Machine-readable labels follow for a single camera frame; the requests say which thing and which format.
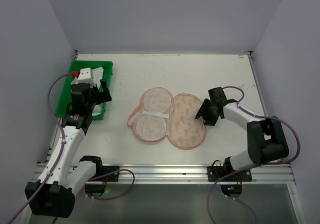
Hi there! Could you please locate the white bra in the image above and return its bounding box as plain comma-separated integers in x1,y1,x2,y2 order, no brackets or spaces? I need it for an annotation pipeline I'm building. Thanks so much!
91,67,104,117

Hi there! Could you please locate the floral laundry bag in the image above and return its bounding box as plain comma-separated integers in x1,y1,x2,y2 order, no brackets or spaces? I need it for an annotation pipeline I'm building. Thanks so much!
127,87,207,150

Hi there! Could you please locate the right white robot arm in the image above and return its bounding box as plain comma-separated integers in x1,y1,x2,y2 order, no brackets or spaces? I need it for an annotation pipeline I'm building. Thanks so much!
195,87,289,174

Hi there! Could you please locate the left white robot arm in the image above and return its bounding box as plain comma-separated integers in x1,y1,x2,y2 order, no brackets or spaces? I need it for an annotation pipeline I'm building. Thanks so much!
25,79,112,218

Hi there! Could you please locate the green plastic tray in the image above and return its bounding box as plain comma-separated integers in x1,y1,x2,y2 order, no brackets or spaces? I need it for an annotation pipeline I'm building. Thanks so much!
55,60,113,118

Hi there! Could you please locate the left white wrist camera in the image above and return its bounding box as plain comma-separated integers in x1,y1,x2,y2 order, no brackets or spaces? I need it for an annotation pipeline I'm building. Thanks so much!
75,67,96,87

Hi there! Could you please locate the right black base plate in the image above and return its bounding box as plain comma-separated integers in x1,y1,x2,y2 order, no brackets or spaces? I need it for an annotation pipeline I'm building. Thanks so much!
206,165,253,183

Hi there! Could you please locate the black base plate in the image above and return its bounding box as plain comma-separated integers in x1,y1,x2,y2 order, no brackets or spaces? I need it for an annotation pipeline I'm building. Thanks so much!
206,165,253,183
100,165,120,182

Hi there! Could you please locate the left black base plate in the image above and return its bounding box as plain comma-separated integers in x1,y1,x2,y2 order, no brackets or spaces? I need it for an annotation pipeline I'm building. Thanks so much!
100,165,120,182

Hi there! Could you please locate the aluminium mounting rail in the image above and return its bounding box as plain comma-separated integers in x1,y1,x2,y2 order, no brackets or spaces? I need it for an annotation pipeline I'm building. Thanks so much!
31,162,296,185

